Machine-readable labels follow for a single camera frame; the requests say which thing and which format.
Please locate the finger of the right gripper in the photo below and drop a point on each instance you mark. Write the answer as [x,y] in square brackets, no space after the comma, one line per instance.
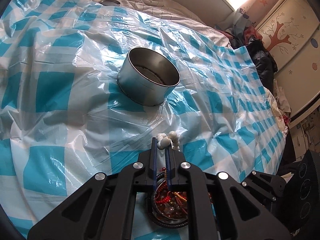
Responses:
[266,188]

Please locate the round silver metal tin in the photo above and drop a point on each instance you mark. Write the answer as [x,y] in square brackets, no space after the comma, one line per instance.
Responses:
[147,77]

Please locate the tree decorated wardrobe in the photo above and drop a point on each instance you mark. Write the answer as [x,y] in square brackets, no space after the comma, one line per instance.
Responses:
[291,34]

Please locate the silver tin lid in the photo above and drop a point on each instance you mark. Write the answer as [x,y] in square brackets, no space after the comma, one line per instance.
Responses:
[110,2]

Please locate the blue white checkered plastic sheet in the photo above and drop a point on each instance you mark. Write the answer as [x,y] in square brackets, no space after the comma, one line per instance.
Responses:
[64,116]

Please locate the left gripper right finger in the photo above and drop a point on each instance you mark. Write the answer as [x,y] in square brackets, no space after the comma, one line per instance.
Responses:
[218,206]

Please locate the black clothes pile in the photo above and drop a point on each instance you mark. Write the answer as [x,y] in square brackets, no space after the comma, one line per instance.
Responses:
[263,60]

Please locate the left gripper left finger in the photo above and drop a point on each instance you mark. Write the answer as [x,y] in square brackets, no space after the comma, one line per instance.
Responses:
[102,208]

